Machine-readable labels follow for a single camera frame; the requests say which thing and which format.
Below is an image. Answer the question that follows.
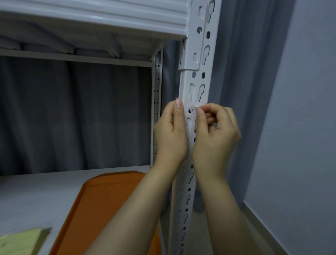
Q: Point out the person's left forearm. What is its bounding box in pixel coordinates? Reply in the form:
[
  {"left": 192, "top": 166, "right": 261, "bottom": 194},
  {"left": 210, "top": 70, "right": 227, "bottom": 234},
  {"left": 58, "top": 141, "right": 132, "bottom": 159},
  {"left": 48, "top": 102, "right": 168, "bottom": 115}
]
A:
[{"left": 85, "top": 164, "right": 181, "bottom": 255}]

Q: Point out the person's right forearm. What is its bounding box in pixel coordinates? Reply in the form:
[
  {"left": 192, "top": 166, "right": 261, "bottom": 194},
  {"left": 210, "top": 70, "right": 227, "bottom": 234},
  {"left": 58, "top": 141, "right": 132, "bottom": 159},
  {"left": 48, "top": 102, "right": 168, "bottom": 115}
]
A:
[{"left": 195, "top": 175, "right": 263, "bottom": 255}]

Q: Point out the white metal rack shelf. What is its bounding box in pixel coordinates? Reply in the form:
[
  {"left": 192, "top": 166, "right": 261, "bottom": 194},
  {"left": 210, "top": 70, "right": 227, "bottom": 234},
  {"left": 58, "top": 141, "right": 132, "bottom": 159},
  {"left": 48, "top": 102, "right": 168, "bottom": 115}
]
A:
[{"left": 0, "top": 0, "right": 191, "bottom": 68}]

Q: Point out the person's left hand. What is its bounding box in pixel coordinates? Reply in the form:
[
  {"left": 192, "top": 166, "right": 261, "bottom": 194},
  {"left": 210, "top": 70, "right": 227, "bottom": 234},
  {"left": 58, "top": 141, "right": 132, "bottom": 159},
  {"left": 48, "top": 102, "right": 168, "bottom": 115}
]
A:
[{"left": 153, "top": 98, "right": 188, "bottom": 171}]

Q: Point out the white slotted rack post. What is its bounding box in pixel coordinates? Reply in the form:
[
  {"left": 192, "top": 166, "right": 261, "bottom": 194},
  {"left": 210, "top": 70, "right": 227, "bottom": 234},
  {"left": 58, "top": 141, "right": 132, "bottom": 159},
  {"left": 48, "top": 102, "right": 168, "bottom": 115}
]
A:
[{"left": 168, "top": 0, "right": 222, "bottom": 255}]

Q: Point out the grey curtain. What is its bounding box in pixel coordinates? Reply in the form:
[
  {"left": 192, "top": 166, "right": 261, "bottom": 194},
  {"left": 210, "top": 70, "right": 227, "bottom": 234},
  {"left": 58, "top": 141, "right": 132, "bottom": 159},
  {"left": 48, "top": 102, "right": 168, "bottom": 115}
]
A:
[{"left": 0, "top": 0, "right": 297, "bottom": 213}]

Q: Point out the person's right hand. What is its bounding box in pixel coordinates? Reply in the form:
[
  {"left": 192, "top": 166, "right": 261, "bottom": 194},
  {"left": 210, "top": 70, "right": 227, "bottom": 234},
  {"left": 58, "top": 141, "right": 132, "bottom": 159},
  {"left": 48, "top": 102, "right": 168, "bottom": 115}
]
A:
[{"left": 192, "top": 103, "right": 242, "bottom": 182}]

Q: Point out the orange plastic tray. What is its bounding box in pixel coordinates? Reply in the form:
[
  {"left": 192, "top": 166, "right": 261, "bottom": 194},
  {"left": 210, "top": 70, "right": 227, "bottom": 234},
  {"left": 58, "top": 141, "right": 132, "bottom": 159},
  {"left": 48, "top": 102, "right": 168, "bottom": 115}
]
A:
[{"left": 48, "top": 171, "right": 162, "bottom": 255}]

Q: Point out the light wooden block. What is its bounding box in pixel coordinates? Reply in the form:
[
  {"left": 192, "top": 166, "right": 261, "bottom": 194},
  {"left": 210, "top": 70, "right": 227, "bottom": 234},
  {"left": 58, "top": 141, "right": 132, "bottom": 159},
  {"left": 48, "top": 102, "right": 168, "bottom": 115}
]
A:
[{"left": 0, "top": 227, "right": 52, "bottom": 255}]

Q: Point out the white perforated rack rear post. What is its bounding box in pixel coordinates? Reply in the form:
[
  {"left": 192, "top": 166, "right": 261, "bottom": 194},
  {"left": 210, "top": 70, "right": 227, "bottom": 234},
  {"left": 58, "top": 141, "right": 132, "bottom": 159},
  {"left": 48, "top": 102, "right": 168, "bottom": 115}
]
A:
[{"left": 150, "top": 49, "right": 164, "bottom": 167}]

